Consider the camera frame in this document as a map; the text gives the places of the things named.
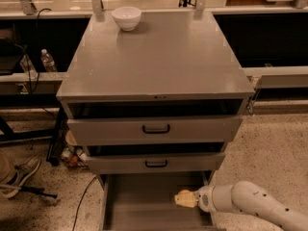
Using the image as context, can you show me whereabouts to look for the white ceramic bowl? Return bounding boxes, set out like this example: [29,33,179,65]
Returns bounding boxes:
[112,7,141,31]

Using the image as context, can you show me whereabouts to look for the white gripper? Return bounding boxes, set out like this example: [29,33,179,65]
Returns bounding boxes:
[175,186,215,213]

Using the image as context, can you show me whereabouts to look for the clear plastic water bottle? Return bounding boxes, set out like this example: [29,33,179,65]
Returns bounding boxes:
[40,49,58,72]

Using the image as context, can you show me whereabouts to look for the clutter items under table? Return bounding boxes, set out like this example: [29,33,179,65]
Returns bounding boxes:
[61,130,88,168]

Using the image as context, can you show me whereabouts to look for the black cable on floor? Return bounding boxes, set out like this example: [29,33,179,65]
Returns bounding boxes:
[70,174,98,231]

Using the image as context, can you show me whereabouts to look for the grey sneaker shoe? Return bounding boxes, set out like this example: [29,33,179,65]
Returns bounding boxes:
[0,155,41,187]

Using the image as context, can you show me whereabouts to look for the grey metal drawer cabinet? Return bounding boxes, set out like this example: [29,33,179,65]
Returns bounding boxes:
[56,10,256,231]

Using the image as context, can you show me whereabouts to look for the grey drawer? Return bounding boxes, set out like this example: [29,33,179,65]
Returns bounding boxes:
[87,153,225,174]
[67,115,243,146]
[99,172,226,231]

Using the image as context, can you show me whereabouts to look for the grey middle drawer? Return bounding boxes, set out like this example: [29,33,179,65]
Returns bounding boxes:
[87,153,225,174]

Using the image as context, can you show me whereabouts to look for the black table frame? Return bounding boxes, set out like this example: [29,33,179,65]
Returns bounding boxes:
[0,94,65,166]

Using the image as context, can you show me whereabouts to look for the black tool on floor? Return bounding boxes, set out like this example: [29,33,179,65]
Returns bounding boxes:
[0,183,60,204]

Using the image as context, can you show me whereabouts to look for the grey bottom drawer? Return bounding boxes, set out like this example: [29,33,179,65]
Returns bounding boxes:
[99,172,226,231]

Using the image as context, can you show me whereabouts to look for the grey top drawer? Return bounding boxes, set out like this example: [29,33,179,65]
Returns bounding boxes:
[67,115,243,146]

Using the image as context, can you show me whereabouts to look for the black cable on shelf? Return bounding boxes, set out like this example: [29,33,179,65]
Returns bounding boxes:
[13,7,53,94]

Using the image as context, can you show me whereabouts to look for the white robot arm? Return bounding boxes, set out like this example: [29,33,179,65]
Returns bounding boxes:
[174,181,308,231]

